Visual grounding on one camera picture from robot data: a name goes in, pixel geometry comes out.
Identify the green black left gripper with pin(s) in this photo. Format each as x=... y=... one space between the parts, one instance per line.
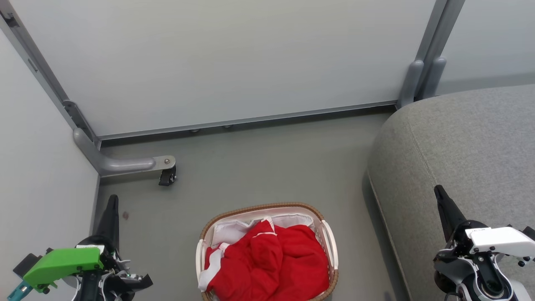
x=62 y=263

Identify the black caster wheel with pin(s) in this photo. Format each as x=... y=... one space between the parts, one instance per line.
x=167 y=176

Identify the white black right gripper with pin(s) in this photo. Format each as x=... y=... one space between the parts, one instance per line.
x=497 y=240

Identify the wicker and white laundry basket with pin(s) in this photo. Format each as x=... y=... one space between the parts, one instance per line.
x=330 y=251

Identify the dark right wrist camera box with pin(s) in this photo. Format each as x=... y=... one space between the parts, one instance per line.
x=529 y=232

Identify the grey partition corner post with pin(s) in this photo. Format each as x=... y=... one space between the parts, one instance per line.
x=46 y=79

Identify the grey partition bottom rail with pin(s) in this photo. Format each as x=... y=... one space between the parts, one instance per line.
x=250 y=120

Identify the grey partition post double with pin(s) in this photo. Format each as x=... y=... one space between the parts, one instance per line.
x=426 y=62

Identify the grey fabric sofa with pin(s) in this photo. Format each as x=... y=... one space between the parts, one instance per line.
x=468 y=154

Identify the teal connector on left wrist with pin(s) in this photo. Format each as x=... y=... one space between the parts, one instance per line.
x=17 y=290

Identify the white cloth basket liner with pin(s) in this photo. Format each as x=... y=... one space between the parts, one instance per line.
x=234 y=230

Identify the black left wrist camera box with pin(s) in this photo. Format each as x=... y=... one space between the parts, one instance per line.
x=26 y=264

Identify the grey metal partition foot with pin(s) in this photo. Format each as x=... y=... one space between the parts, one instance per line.
x=121 y=164

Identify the red garment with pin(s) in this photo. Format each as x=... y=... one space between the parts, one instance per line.
x=276 y=263

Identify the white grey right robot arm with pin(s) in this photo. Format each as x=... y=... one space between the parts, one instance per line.
x=480 y=280

